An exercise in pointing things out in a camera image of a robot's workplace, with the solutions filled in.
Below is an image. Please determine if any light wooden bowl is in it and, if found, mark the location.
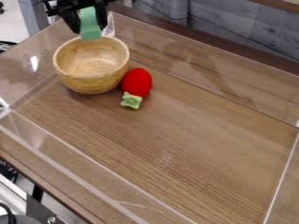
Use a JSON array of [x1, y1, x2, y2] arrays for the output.
[[52, 37, 130, 95]]

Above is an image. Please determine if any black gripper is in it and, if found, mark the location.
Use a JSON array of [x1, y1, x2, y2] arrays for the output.
[[42, 0, 116, 34]]

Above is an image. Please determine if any green rectangular block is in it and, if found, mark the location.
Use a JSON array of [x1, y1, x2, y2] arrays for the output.
[[80, 6, 102, 40]]

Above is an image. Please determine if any clear acrylic tray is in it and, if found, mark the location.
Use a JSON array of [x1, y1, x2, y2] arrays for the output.
[[0, 13, 299, 224]]

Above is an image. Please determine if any red plush strawberry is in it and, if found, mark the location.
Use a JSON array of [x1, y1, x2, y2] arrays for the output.
[[120, 67, 154, 109]]

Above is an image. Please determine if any black metal bracket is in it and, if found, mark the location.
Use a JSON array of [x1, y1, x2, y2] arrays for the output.
[[26, 196, 67, 224]]

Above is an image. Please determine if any black floor cable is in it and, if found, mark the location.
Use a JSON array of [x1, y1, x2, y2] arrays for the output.
[[0, 202, 18, 224]]

